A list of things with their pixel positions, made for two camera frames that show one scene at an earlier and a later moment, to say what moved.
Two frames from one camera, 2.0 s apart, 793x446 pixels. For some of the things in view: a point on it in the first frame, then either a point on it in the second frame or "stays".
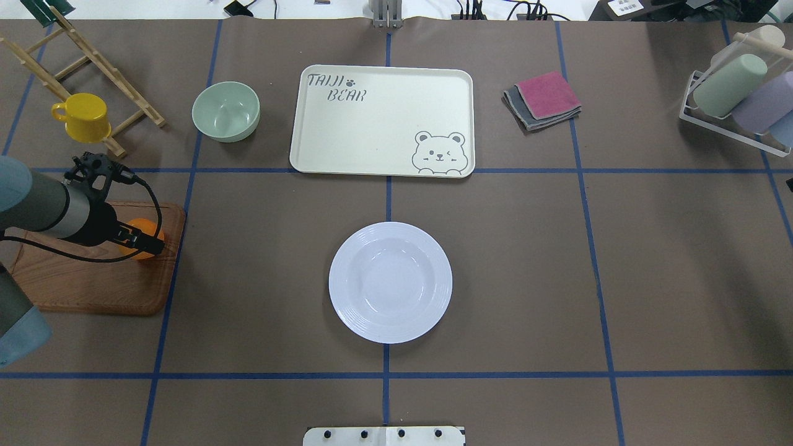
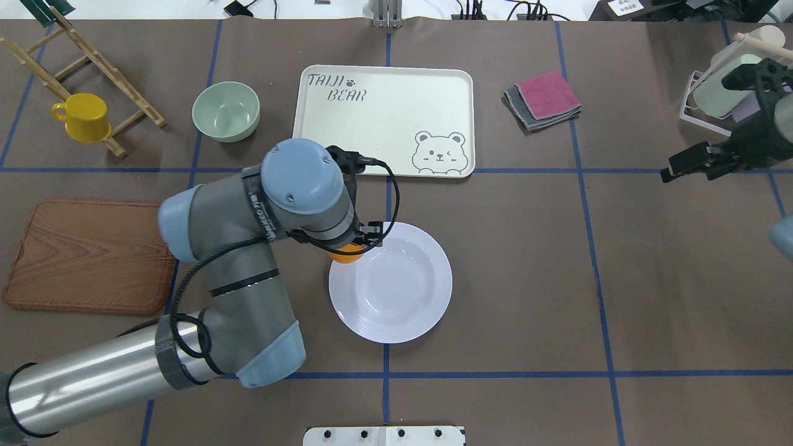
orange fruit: (147, 227) to (345, 258)
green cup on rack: (722, 88) stays
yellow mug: (87, 118) stays
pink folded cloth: (547, 95) stays
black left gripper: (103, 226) to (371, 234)
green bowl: (226, 111) stays
